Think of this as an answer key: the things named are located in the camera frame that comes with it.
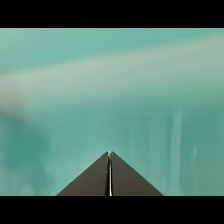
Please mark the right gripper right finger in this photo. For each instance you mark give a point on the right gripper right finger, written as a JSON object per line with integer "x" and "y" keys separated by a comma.
{"x": 128, "y": 182}

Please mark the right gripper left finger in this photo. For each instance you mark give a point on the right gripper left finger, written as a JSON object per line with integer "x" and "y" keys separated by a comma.
{"x": 95, "y": 181}

